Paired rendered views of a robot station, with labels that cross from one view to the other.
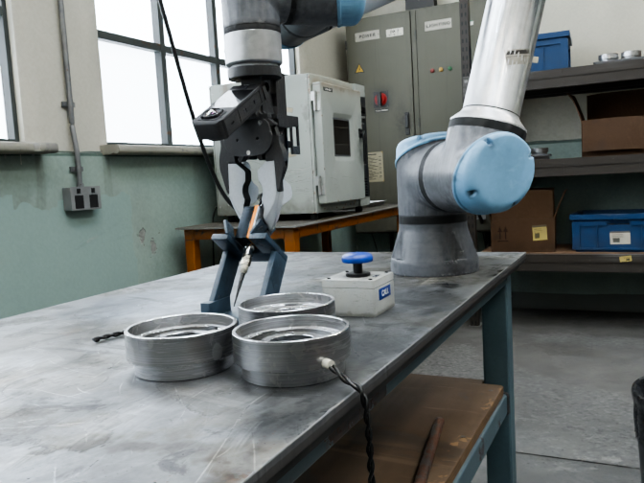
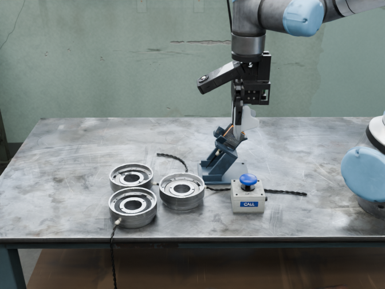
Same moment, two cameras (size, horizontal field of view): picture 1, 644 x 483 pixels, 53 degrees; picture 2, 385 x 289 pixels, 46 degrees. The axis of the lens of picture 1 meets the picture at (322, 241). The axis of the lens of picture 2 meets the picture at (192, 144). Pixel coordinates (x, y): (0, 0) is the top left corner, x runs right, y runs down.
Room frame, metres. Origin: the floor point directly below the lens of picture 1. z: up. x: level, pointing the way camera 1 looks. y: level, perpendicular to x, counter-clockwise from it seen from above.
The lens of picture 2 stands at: (0.32, -0.76, 1.41)
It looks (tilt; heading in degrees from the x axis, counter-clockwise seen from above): 28 degrees down; 63
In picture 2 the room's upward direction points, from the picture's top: straight up
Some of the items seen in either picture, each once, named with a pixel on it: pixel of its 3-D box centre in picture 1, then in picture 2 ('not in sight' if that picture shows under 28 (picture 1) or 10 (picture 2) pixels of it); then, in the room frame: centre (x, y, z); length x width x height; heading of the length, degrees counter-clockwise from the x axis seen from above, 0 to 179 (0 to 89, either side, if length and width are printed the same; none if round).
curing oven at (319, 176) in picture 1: (299, 151); not in sight; (3.27, 0.09, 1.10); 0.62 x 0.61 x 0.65; 154
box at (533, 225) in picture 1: (525, 218); not in sight; (4.04, -1.28, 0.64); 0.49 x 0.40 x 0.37; 69
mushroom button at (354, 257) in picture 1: (357, 271); (247, 186); (0.82, -0.04, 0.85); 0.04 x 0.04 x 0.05
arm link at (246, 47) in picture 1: (251, 54); (247, 43); (0.88, 0.08, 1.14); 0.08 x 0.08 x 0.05
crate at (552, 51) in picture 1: (525, 59); not in sight; (4.05, -1.31, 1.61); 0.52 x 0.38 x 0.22; 67
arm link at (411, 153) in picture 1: (432, 173); not in sight; (1.11, -0.20, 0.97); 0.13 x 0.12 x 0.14; 20
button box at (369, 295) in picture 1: (360, 290); (249, 195); (0.82, -0.05, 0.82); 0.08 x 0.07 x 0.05; 154
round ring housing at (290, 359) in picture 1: (292, 349); (133, 208); (0.57, 0.03, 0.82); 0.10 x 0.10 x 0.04
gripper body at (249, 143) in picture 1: (260, 115); (249, 77); (0.88, 0.07, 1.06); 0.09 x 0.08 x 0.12; 155
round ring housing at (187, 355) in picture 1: (183, 345); (132, 181); (0.61, 0.14, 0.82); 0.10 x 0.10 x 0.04
